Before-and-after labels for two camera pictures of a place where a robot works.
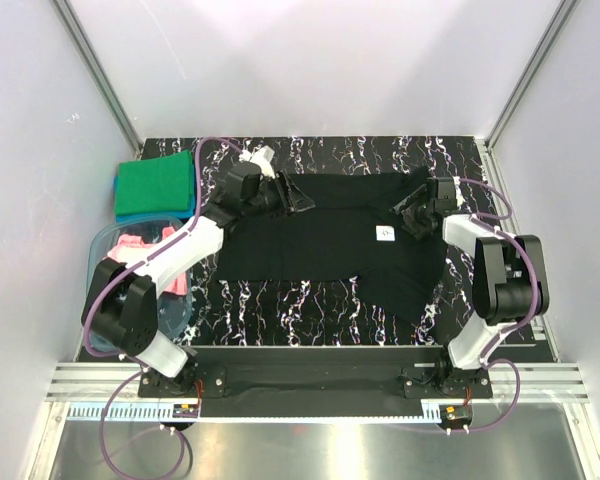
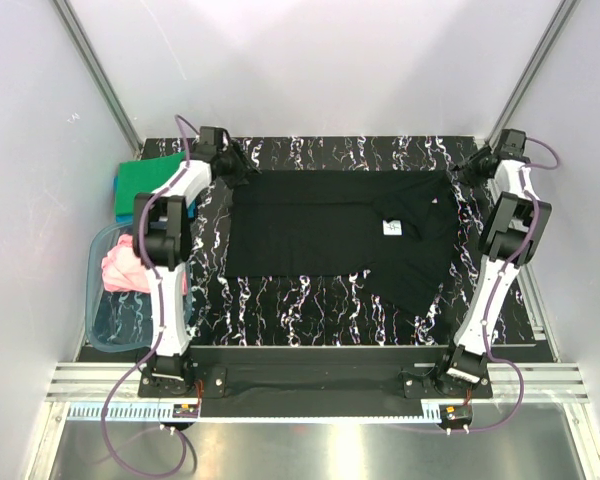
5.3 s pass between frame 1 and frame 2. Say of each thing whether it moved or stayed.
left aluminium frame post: stayed
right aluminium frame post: stayed
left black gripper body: moved
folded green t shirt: stayed
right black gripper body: moved
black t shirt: stayed
